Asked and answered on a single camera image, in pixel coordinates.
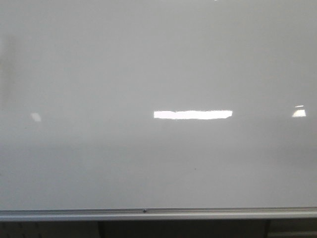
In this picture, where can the dark table under whiteboard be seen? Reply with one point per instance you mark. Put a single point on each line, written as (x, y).
(276, 228)

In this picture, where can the white whiteboard with aluminium frame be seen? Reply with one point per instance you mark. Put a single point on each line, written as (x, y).
(158, 109)

